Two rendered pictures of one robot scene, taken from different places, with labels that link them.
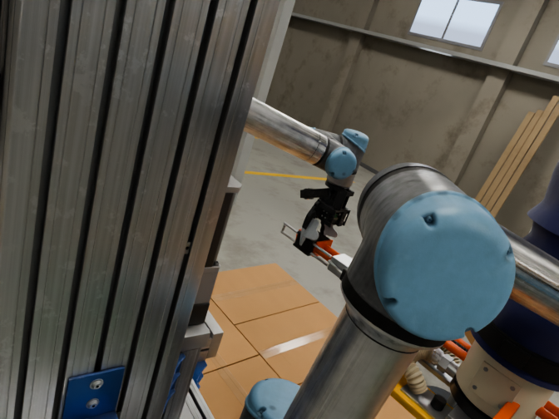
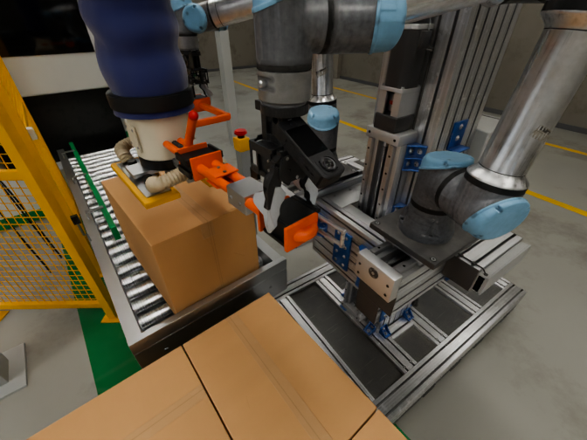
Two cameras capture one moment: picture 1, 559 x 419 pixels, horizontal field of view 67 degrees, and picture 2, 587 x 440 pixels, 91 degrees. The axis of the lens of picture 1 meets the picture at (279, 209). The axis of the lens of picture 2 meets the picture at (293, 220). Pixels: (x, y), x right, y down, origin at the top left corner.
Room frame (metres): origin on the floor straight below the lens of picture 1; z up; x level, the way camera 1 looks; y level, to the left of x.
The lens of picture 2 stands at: (1.61, -0.06, 1.55)
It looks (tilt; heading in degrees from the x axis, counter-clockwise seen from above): 36 degrees down; 188
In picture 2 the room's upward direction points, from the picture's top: straight up
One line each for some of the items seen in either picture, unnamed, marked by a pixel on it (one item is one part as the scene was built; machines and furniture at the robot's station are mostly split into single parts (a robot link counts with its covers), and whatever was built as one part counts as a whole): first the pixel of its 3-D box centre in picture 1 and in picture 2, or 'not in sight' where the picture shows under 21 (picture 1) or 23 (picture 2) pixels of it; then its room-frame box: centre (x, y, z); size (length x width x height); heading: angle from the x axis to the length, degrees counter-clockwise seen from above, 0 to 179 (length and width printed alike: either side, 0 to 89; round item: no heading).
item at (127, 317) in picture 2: not in sight; (87, 217); (0.32, -1.56, 0.50); 2.31 x 0.05 x 0.19; 47
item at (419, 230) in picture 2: not in sight; (429, 214); (0.89, 0.23, 1.09); 0.15 x 0.15 x 0.10
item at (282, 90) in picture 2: (341, 176); (282, 86); (1.18, -0.14, 1.47); 0.08 x 0.08 x 0.05
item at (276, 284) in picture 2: not in sight; (223, 314); (0.88, -0.48, 0.48); 0.70 x 0.03 x 0.15; 137
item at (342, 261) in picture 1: (344, 267); (248, 195); (1.10, -0.23, 1.24); 0.07 x 0.07 x 0.04; 50
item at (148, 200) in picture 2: not in sight; (141, 175); (0.87, -0.65, 1.14); 0.34 x 0.10 x 0.05; 50
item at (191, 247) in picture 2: not in sight; (183, 228); (0.64, -0.71, 0.75); 0.60 x 0.40 x 0.40; 51
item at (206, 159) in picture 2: not in sight; (200, 161); (0.96, -0.39, 1.24); 0.10 x 0.08 x 0.06; 140
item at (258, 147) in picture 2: (333, 203); (281, 140); (1.17, -0.14, 1.39); 0.09 x 0.08 x 0.12; 49
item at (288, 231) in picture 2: (313, 241); (286, 222); (1.19, -0.13, 1.24); 0.08 x 0.07 x 0.05; 50
